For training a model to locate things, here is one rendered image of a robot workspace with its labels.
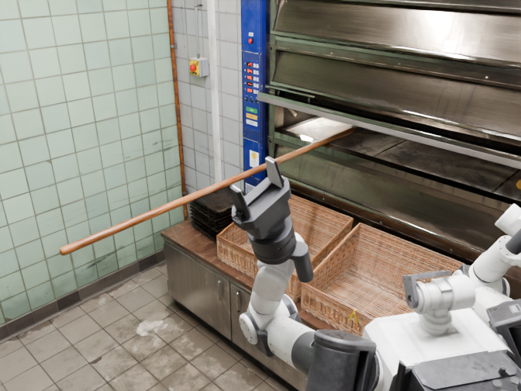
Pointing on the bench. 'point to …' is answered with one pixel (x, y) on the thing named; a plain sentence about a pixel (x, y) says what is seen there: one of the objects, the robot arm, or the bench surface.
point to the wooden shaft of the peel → (192, 196)
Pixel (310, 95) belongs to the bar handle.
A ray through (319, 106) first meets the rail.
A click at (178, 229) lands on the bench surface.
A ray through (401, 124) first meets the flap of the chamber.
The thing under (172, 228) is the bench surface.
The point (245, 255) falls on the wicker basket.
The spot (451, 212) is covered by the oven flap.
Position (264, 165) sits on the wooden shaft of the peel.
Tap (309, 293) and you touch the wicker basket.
